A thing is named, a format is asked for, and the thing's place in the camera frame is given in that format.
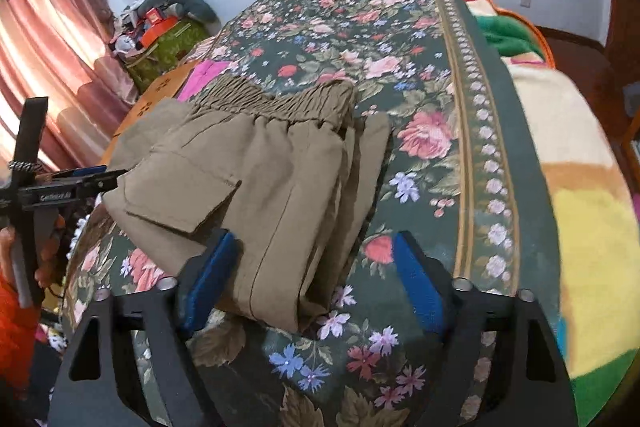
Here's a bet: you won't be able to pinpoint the grey plush toy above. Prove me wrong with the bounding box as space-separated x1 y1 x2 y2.
150 0 222 26

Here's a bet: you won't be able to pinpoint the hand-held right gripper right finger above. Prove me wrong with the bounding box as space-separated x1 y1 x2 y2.
392 231 576 427

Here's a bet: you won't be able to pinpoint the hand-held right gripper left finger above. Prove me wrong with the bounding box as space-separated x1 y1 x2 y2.
47 229 243 427

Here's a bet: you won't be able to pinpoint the floral bedspread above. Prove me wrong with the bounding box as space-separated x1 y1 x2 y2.
60 0 567 427

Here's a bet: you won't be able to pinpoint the wooden lap table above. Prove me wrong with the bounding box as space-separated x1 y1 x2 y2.
102 61 202 164

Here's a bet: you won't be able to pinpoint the pink cloth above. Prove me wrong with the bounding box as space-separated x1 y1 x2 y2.
177 59 237 104

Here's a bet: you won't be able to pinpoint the person's left hand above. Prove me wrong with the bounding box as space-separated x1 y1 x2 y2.
34 213 68 290

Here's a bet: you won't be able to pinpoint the pink curtain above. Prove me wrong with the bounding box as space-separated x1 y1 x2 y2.
0 0 137 174

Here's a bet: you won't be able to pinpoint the khaki pants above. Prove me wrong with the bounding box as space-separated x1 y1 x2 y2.
102 74 392 334

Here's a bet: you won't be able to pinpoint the colourful fleece blanket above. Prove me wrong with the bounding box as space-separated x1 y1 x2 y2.
447 0 640 427

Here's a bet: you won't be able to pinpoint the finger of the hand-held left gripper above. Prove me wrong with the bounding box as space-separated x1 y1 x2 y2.
50 165 109 180

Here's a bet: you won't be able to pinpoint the green storage box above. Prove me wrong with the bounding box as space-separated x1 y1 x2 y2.
124 19 212 94

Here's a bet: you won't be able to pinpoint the orange box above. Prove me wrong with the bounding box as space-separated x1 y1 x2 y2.
140 13 179 46

